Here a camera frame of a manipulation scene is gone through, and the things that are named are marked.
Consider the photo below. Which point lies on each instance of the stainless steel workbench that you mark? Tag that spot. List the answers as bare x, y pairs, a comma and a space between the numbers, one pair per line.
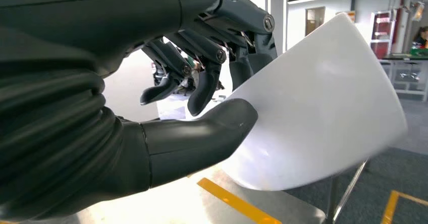
167, 205

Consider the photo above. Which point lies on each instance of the person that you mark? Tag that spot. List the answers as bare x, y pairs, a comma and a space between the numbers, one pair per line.
421, 40

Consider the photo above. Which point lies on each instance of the white table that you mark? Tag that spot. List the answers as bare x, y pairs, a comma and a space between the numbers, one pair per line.
404, 75

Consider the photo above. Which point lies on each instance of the red and white cabinet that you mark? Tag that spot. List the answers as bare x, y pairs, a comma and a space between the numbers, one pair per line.
381, 35

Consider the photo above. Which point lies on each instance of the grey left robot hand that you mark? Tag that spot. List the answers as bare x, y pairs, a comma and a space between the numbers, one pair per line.
100, 18

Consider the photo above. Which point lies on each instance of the brown door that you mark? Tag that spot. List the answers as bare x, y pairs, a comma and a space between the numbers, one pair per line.
314, 20

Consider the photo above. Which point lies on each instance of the ceiling light strip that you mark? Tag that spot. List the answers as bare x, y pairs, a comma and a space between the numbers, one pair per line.
302, 0

